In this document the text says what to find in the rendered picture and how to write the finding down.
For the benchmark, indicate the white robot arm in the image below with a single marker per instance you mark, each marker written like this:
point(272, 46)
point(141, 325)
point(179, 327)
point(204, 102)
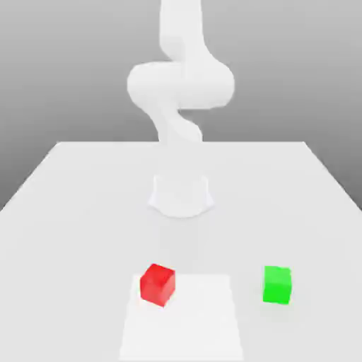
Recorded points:
point(181, 84)

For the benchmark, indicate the small red cube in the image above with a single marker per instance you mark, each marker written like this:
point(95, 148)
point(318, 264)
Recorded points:
point(157, 285)

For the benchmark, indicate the small green cube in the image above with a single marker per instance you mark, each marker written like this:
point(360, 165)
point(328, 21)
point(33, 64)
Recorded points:
point(277, 285)

